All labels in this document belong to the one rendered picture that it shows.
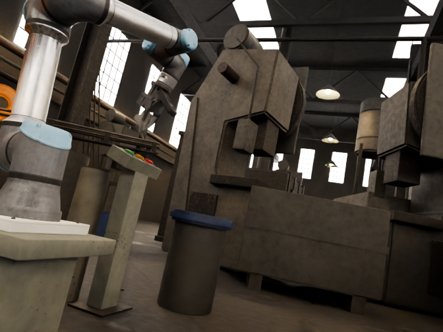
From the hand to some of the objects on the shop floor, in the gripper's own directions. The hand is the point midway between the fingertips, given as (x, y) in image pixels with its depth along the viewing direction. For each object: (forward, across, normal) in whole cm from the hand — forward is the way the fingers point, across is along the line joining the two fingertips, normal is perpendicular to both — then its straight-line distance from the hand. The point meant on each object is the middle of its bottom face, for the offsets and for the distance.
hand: (142, 130), depth 132 cm
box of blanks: (+49, -182, +76) cm, 204 cm away
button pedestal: (+67, -6, +20) cm, 70 cm away
